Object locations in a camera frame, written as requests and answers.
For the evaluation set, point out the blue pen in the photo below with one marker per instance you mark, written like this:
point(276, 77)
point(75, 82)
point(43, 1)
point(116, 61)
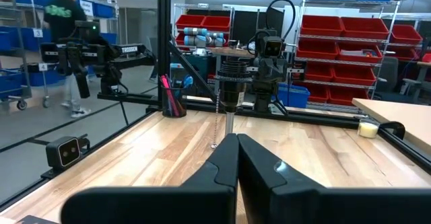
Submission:
point(188, 81)

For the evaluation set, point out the grey wheeled shelf rack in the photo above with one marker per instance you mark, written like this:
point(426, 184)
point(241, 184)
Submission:
point(20, 49)

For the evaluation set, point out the wooden base lamp black socket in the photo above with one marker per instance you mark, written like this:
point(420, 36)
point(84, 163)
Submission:
point(233, 93)

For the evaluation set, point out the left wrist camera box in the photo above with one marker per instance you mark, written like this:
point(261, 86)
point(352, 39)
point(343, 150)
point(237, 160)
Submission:
point(272, 47)

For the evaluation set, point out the background black robot arm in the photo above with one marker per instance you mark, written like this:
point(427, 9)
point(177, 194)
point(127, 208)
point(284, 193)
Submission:
point(129, 49)

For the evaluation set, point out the black table-level camera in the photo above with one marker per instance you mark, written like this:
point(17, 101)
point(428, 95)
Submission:
point(64, 153)

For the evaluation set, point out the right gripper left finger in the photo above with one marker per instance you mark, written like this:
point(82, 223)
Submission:
point(151, 207)

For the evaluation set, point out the grey office chair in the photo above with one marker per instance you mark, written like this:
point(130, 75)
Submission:
point(387, 72)

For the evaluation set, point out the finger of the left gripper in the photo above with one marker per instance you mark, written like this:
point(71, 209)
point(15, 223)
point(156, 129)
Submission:
point(277, 71)
point(265, 71)

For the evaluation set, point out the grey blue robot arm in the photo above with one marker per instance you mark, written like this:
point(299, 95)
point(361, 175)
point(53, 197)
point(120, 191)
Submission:
point(195, 40)

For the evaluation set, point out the person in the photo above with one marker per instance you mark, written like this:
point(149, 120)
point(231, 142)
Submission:
point(62, 19)

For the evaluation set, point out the teal cabinet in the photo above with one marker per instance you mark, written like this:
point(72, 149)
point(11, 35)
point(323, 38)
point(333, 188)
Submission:
point(198, 66)

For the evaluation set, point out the black curved bracket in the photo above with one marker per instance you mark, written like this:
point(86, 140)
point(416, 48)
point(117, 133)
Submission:
point(397, 125)

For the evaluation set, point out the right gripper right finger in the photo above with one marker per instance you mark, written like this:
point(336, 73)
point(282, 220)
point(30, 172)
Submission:
point(320, 207)

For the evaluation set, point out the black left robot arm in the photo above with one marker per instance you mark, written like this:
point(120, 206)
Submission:
point(262, 103)

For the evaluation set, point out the black mesh pen cup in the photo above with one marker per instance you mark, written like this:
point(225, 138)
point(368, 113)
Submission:
point(180, 108)

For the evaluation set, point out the small glass candle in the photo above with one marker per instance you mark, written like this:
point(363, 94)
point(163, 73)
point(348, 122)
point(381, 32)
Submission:
point(368, 130)

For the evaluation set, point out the red storage bin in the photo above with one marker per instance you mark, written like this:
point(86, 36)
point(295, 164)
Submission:
point(217, 24)
point(316, 50)
point(400, 54)
point(365, 28)
point(353, 76)
point(319, 72)
point(360, 57)
point(321, 25)
point(406, 34)
point(190, 21)
point(348, 97)

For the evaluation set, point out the beige wooden desk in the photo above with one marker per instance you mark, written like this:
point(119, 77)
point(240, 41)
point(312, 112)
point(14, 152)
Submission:
point(404, 116)

